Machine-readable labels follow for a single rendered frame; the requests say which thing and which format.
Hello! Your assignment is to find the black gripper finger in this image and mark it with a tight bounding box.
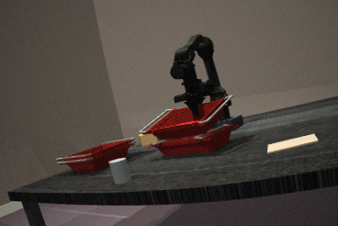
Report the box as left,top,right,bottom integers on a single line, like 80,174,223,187
197,97,205,105
184,99,199,117

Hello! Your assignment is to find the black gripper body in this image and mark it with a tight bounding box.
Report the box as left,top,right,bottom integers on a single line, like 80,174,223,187
174,77,213,103

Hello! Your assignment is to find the tan rectangular block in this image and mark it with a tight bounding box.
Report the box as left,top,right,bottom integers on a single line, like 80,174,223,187
138,134,158,146

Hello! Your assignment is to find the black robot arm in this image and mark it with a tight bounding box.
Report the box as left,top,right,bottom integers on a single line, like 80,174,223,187
170,34,232,121

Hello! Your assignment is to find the grey cylinder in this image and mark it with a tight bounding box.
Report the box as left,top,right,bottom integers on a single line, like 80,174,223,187
109,158,132,185

